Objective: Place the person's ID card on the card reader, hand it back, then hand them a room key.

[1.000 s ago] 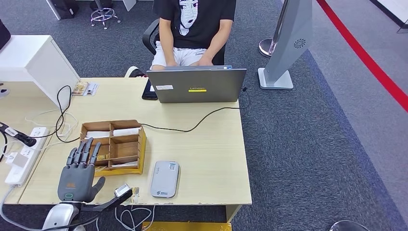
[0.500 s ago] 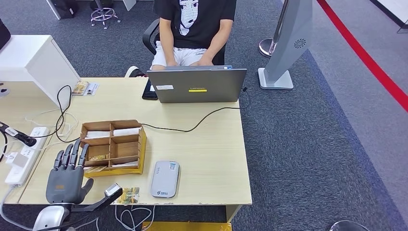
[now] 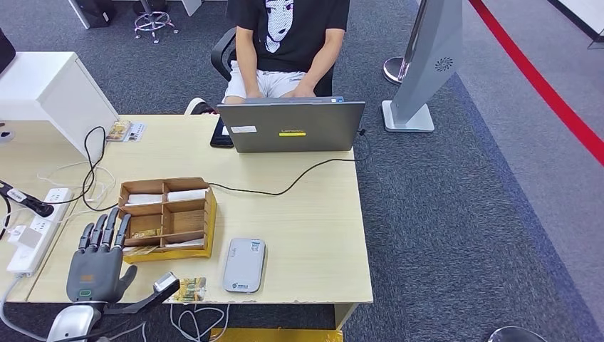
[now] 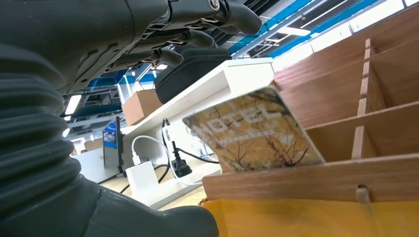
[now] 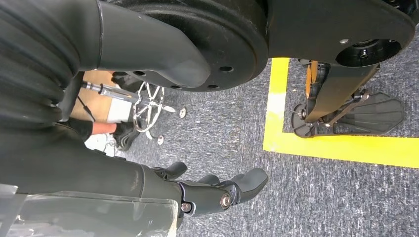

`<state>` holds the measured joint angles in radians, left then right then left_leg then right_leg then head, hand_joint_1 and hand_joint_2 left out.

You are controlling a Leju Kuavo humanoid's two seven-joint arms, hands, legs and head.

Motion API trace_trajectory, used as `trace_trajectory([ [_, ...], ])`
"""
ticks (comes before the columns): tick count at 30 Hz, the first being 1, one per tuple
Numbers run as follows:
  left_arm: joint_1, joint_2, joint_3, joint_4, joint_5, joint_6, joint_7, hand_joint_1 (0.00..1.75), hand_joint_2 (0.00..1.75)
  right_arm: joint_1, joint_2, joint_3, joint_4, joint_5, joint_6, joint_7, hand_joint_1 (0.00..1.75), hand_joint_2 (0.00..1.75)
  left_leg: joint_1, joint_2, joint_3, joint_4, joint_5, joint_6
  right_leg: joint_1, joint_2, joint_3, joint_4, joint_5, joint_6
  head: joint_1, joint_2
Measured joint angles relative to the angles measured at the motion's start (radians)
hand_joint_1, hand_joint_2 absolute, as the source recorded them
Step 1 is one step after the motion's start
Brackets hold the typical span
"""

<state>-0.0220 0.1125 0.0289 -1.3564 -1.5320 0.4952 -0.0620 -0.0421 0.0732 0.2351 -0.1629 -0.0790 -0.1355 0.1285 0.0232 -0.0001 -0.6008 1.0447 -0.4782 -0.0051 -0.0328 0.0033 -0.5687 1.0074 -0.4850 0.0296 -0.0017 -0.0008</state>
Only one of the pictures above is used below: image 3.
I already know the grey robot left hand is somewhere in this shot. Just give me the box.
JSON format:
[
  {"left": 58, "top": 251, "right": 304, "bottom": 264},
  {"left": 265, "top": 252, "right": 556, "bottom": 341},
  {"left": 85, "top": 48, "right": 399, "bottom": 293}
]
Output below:
[{"left": 66, "top": 207, "right": 139, "bottom": 304}]

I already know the person's left hand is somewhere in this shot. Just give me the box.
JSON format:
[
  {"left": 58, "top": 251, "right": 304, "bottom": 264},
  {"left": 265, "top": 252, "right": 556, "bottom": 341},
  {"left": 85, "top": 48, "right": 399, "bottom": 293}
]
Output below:
[{"left": 283, "top": 82, "right": 316, "bottom": 98}]

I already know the wooden divided card box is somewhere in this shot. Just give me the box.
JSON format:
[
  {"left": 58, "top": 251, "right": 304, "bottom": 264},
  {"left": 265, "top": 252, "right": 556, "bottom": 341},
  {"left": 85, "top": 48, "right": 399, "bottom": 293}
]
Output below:
[{"left": 117, "top": 177, "right": 218, "bottom": 264}]

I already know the white ID card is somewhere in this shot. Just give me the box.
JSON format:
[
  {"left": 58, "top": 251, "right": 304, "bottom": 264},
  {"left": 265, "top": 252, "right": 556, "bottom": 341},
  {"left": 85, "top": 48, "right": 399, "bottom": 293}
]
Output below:
[{"left": 125, "top": 123, "right": 147, "bottom": 143}]

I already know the person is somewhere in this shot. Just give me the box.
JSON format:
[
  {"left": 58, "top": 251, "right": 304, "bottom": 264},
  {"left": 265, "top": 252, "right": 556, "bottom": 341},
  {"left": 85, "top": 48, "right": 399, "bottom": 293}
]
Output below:
[{"left": 184, "top": 0, "right": 353, "bottom": 117}]

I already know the grey card reader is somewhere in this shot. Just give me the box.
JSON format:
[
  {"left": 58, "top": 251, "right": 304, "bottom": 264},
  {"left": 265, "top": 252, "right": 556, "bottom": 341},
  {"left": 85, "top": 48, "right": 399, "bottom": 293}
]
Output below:
[{"left": 222, "top": 237, "right": 266, "bottom": 294}]

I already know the grey laptop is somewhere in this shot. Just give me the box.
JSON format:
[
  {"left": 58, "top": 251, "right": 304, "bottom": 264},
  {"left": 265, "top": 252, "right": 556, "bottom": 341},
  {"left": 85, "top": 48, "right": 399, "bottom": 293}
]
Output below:
[{"left": 217, "top": 96, "right": 367, "bottom": 153}]

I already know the black smartphone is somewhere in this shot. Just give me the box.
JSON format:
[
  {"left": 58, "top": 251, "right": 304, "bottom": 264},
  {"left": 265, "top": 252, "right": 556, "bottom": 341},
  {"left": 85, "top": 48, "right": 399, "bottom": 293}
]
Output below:
[{"left": 209, "top": 116, "right": 235, "bottom": 149}]

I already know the white charger adapter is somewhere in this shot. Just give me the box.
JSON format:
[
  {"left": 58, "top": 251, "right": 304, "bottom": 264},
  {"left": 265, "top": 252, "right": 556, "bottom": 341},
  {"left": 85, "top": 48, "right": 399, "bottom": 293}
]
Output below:
[{"left": 18, "top": 227, "right": 43, "bottom": 249}]

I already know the white power strip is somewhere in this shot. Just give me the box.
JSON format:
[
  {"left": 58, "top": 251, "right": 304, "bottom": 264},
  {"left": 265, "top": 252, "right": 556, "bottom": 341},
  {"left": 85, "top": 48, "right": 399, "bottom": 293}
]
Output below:
[{"left": 6, "top": 187, "right": 73, "bottom": 277}]

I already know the black plug with label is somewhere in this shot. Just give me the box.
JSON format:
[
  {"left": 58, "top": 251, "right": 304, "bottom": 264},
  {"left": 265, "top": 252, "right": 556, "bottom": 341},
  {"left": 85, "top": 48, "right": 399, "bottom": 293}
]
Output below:
[{"left": 0, "top": 179, "right": 55, "bottom": 218}]

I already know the chrome stanchion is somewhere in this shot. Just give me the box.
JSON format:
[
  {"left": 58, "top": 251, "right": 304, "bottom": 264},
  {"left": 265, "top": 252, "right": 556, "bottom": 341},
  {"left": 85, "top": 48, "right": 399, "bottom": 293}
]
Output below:
[{"left": 382, "top": 0, "right": 428, "bottom": 87}]

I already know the chrome stool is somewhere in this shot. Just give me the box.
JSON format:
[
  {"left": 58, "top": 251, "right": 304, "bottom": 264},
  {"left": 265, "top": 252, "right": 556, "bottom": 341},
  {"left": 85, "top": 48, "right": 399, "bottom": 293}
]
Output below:
[{"left": 133, "top": 0, "right": 179, "bottom": 44}]

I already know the grey kiosk stand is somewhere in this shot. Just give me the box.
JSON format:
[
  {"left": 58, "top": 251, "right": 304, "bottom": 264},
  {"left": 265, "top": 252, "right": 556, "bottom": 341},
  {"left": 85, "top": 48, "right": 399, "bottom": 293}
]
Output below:
[{"left": 381, "top": 0, "right": 464, "bottom": 133}]

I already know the black computer case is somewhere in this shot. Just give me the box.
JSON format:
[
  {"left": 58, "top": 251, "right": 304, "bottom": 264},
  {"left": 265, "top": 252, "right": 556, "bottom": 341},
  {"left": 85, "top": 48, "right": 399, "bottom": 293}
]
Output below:
[{"left": 75, "top": 0, "right": 118, "bottom": 29}]

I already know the white cabinet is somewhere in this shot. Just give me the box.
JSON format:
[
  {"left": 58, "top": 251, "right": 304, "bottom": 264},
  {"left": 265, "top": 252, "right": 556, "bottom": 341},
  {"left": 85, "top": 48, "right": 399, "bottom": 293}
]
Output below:
[{"left": 0, "top": 51, "right": 120, "bottom": 162}]

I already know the yellow box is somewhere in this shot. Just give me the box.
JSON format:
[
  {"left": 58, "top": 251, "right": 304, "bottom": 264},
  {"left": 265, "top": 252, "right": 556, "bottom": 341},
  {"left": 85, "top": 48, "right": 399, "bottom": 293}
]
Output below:
[{"left": 209, "top": 328, "right": 344, "bottom": 342}]

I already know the black bag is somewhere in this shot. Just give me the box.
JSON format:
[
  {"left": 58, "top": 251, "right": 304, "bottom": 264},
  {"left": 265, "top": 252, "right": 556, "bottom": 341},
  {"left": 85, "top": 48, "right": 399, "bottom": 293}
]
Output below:
[{"left": 0, "top": 27, "right": 16, "bottom": 76}]

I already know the dark round rimmed object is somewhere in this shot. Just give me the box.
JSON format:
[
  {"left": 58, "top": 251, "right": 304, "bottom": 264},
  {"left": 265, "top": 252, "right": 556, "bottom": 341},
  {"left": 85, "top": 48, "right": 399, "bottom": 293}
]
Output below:
[{"left": 487, "top": 326, "right": 548, "bottom": 342}]

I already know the black camera bracket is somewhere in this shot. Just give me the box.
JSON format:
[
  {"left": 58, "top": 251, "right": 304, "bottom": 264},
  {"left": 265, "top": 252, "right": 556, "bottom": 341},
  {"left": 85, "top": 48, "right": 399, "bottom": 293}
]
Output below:
[{"left": 103, "top": 278, "right": 182, "bottom": 316}]

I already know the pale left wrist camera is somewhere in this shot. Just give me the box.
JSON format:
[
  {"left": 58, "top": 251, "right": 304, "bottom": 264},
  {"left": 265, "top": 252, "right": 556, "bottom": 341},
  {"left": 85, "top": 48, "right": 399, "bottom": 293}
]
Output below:
[{"left": 152, "top": 271, "right": 179, "bottom": 294}]

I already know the white cable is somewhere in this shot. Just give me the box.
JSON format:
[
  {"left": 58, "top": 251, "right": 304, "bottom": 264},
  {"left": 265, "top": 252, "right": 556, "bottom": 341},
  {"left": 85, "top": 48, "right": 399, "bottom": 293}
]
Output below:
[
  {"left": 36, "top": 161, "right": 118, "bottom": 223},
  {"left": 169, "top": 303, "right": 231, "bottom": 342},
  {"left": 0, "top": 276, "right": 147, "bottom": 342}
]

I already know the black laptop cable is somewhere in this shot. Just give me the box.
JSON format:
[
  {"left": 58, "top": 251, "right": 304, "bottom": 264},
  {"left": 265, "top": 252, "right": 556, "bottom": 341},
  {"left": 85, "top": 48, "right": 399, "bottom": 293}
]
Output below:
[{"left": 207, "top": 128, "right": 371, "bottom": 197}]

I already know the thin black cable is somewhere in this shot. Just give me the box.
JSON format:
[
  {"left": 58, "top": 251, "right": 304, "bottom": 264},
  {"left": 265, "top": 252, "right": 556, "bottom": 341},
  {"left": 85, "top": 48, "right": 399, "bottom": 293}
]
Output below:
[{"left": 0, "top": 193, "right": 13, "bottom": 241}]

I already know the black looped cable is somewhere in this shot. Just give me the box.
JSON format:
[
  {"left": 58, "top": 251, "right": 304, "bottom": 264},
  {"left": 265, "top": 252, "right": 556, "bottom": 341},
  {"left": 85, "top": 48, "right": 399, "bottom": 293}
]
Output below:
[{"left": 44, "top": 125, "right": 119, "bottom": 212}]

